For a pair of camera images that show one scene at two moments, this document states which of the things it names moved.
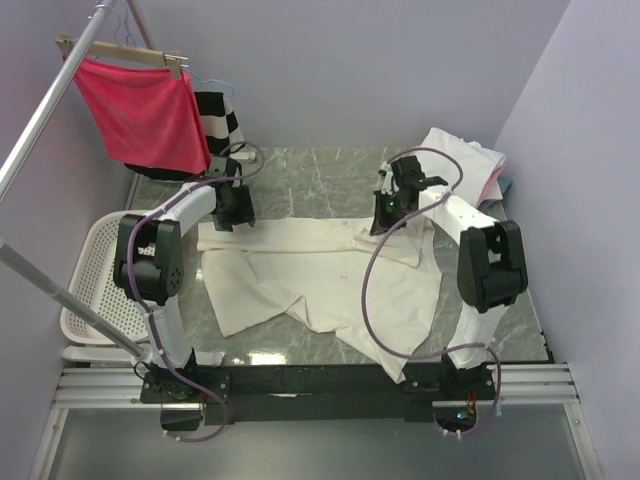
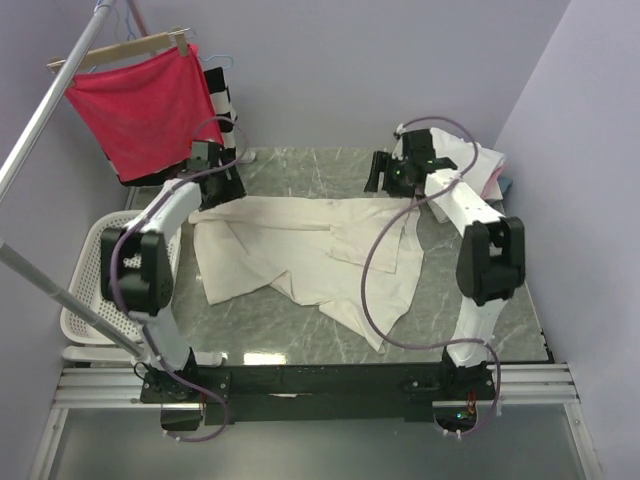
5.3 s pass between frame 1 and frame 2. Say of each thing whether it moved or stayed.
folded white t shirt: stayed
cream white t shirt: moved
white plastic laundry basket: stayed
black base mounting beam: stayed
